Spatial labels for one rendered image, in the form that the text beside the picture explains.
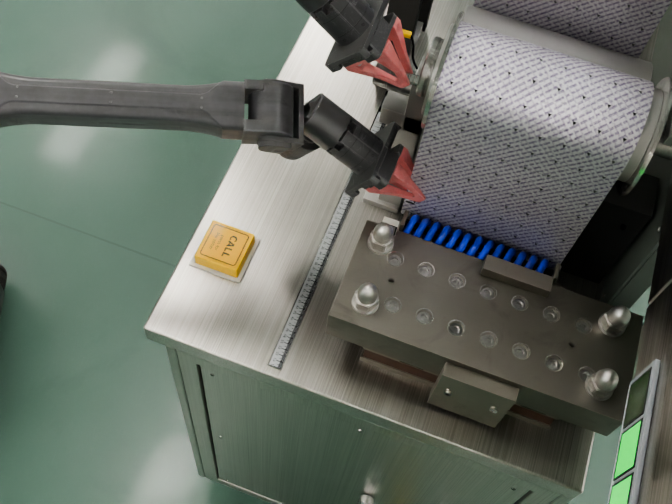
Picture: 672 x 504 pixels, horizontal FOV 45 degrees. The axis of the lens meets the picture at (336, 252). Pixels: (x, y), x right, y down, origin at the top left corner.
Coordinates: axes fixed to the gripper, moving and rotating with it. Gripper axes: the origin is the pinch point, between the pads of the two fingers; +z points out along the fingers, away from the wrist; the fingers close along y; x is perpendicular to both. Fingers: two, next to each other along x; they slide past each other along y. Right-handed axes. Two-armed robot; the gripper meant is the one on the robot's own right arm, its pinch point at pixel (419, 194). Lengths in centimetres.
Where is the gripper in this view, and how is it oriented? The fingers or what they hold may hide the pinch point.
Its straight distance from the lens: 113.1
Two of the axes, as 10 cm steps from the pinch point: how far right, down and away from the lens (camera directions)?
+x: 5.4, -2.6, -8.0
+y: -3.4, 8.1, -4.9
